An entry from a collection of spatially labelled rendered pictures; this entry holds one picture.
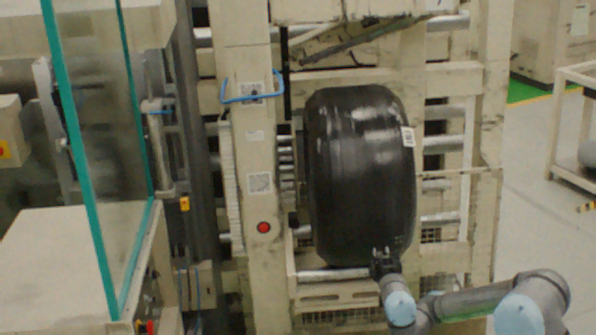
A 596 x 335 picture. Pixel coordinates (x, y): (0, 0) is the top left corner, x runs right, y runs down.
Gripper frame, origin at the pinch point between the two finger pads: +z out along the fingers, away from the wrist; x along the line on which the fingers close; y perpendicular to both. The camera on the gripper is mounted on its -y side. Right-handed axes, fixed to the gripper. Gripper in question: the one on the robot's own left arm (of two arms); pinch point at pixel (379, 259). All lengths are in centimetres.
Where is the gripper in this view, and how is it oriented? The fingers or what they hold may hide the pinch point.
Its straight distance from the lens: 200.4
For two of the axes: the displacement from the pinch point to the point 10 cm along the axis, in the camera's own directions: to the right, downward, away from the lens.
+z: -0.6, -3.1, 9.5
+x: -10.0, 0.8, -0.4
